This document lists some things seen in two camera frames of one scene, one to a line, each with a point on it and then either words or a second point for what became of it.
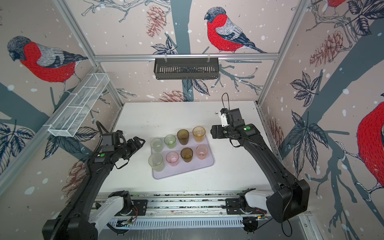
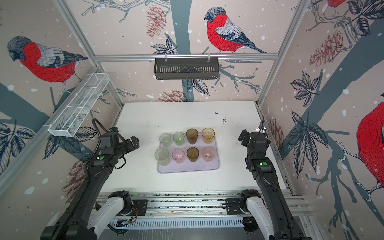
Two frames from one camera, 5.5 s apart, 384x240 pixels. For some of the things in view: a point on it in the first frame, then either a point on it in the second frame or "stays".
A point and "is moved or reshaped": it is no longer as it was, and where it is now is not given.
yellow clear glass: [198, 132] -> [208, 134]
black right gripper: [219, 128] -> [246, 141]
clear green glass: [170, 140] -> [178, 137]
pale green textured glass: [156, 144] -> [165, 139]
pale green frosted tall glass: [155, 161] -> [161, 155]
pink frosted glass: [202, 151] -> [208, 153]
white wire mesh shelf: [73, 112] stays
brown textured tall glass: [183, 136] -> [192, 134]
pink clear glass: [172, 157] -> [178, 154]
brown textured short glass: [186, 154] -> [192, 153]
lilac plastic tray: [182, 158] is moved or reshaped
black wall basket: [186, 68] stays
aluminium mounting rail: [182, 205] stays
